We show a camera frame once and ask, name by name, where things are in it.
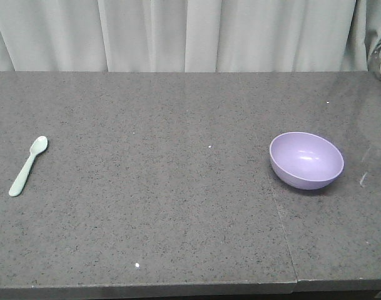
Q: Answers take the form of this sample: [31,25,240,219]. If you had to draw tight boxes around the purple plastic bowl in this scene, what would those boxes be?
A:
[269,132,345,190]

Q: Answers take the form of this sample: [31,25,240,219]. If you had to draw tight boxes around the pale green plastic spoon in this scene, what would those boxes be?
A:
[8,136,48,197]

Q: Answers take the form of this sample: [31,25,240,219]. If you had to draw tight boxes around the white curtain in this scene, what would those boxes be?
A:
[0,1,381,73]

